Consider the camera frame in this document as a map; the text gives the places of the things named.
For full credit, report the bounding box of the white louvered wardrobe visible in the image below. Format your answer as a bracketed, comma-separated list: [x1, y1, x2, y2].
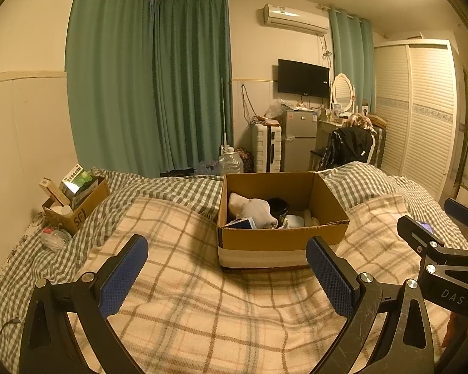
[374, 40, 466, 203]

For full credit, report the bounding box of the small cardboard box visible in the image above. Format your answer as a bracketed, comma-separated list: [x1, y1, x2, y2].
[42, 175, 112, 236]

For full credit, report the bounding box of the black wall television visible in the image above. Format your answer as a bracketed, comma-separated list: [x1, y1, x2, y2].
[278, 59, 330, 97]

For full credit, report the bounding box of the white air conditioner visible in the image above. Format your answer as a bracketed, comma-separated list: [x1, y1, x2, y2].
[262, 4, 330, 36]

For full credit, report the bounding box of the white chair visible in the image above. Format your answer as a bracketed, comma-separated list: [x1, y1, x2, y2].
[310, 128, 377, 172]

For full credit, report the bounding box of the person's right hand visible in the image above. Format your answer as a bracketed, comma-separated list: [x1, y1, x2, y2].
[442, 312, 459, 348]

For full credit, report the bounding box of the green carton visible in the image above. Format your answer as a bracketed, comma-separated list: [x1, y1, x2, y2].
[58, 162, 94, 197]

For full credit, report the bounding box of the beige plaid blanket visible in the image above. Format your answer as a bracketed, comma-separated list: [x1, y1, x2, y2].
[68, 193, 453, 374]

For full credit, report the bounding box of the white pole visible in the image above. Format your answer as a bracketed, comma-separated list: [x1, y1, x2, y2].
[221, 78, 229, 146]

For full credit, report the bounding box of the white sock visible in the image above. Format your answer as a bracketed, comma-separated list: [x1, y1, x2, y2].
[229, 193, 252, 219]

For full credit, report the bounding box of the clear plastic wrapper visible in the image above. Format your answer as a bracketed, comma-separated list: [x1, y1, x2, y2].
[41, 228, 73, 251]

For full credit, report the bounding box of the green checked bedding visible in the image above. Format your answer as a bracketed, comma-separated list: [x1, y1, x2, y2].
[0, 161, 468, 359]

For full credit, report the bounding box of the hanging wall cable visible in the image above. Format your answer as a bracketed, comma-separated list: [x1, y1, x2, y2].
[240, 84, 262, 119]

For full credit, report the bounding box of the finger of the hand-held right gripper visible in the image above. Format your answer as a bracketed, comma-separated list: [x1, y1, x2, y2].
[397, 215, 468, 260]
[444, 198, 468, 229]

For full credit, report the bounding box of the grey mini fridge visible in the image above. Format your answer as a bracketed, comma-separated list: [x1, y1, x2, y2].
[281, 108, 319, 173]

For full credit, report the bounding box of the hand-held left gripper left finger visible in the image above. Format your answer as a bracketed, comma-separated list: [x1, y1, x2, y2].
[19, 234, 149, 374]

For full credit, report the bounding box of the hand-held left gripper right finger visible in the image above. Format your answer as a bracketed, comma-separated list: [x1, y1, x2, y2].
[306, 236, 435, 374]

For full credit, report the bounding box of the white ribbed suitcase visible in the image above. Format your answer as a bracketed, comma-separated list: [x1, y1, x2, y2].
[251, 122, 283, 173]

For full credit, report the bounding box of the small blue box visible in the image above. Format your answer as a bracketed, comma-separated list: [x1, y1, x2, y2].
[225, 218, 258, 230]

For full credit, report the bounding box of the dark checked suitcase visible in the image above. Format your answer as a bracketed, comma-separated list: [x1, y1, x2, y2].
[368, 125, 388, 166]

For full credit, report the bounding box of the black jacket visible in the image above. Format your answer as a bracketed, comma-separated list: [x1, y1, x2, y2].
[320, 127, 374, 170]

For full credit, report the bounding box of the tan fluffy bundle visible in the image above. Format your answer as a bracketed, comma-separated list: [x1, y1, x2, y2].
[349, 113, 375, 129]

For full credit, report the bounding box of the narrow green curtain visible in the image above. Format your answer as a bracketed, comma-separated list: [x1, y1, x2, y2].
[329, 8, 375, 117]

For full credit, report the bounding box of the white dressing table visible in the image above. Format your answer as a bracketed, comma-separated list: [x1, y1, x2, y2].
[317, 119, 352, 152]

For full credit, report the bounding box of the wide green curtain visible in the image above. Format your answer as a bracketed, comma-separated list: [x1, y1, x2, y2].
[64, 0, 158, 178]

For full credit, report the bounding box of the dark floral bag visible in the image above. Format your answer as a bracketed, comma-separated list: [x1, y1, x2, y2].
[236, 147, 255, 173]

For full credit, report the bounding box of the black container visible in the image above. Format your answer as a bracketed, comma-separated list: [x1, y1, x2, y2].
[267, 197, 290, 219]

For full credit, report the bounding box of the white round lid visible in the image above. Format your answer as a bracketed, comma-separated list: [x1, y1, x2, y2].
[49, 204, 75, 219]

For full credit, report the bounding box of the oval white vanity mirror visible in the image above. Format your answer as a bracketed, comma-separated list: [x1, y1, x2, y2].
[331, 73, 355, 112]

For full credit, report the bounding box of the green corner curtain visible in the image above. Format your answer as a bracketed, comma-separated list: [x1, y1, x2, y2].
[152, 0, 235, 172]

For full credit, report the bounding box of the beige carton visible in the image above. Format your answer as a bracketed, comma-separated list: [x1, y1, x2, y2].
[39, 178, 71, 206]

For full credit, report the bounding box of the large clear water jug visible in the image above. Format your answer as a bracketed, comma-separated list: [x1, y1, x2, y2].
[218, 144, 244, 175]

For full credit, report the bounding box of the black charging cable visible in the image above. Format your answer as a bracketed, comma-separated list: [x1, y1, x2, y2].
[0, 317, 20, 349]

